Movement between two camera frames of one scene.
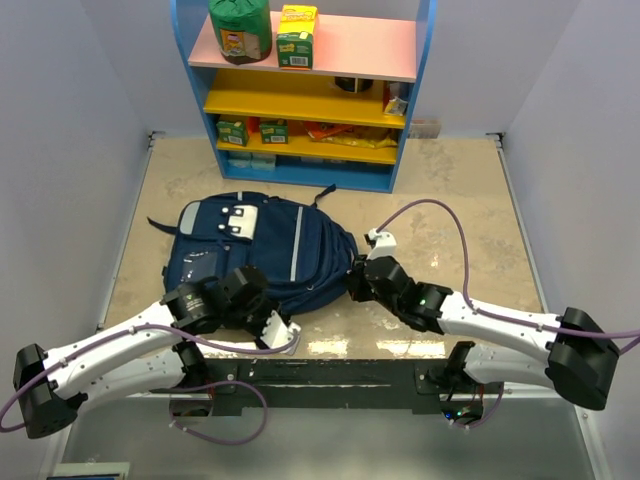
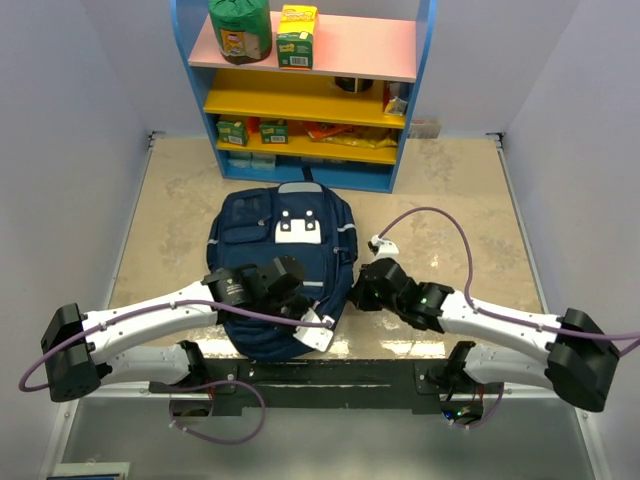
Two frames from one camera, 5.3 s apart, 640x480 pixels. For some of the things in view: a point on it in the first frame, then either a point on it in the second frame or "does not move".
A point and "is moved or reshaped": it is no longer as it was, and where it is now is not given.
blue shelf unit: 342,124 does not move
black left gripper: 268,306 to 304,304
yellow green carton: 294,42 does not move
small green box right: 274,133 does not move
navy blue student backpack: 306,256 is moved or reshaped
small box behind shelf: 424,128 does not move
